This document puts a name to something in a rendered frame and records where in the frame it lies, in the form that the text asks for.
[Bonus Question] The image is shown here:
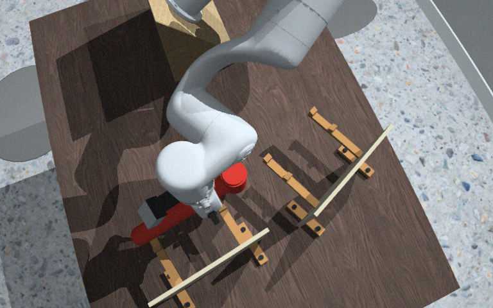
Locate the red mallet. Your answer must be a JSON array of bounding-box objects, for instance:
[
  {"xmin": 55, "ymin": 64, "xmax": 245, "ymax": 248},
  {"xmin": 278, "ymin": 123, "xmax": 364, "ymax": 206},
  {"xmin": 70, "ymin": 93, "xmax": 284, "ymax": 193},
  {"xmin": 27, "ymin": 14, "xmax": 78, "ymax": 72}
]
[{"xmin": 131, "ymin": 163, "xmax": 247, "ymax": 245}]

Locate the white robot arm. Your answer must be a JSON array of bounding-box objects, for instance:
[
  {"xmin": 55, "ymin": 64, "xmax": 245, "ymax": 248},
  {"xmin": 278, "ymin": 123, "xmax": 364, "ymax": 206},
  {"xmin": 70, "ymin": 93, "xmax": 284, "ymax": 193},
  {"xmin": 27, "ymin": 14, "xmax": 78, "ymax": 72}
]
[{"xmin": 138, "ymin": 0, "xmax": 344, "ymax": 229}]

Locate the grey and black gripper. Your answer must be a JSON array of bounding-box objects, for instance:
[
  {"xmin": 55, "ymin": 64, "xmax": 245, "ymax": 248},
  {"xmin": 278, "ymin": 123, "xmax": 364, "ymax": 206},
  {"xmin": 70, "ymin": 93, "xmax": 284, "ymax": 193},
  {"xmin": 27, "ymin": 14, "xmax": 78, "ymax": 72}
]
[{"xmin": 191, "ymin": 189, "xmax": 222, "ymax": 225}]

